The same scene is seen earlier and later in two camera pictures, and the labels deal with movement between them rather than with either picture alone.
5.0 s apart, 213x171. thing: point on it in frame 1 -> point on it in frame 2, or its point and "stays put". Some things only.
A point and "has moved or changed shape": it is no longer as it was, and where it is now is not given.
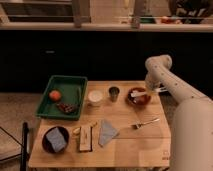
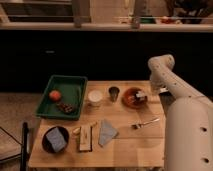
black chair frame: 24,147 stays put
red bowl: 140,100 has moved or changed shape
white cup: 95,98 stays put
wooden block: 86,139 stays put
